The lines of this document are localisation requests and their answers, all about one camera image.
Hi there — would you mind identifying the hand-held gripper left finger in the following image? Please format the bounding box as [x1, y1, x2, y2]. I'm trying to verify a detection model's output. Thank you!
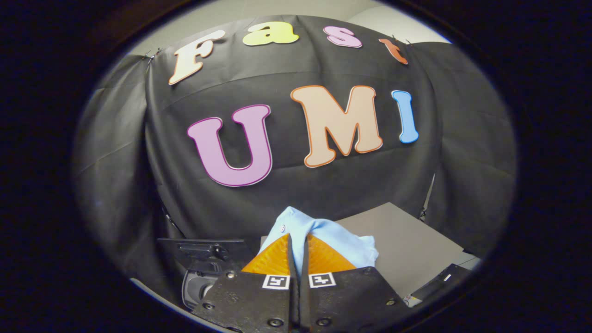
[192, 234, 300, 333]

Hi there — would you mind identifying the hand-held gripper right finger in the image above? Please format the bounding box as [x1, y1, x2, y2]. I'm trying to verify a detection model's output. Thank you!
[300, 234, 410, 333]

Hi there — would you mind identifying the light blue shirt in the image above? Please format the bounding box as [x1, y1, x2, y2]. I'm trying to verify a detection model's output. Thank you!
[259, 206, 379, 278]

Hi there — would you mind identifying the dark washing machine lid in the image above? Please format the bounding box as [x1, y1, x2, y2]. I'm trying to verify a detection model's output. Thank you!
[157, 238, 254, 274]

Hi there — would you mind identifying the beige cabinet with dark top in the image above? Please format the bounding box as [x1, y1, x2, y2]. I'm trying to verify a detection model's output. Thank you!
[260, 202, 481, 299]

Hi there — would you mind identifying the black flat box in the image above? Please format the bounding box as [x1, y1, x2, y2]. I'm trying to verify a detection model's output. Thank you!
[409, 264, 472, 307]

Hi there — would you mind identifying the black backdrop cloth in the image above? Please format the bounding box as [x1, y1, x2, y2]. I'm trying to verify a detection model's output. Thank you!
[72, 15, 517, 296]

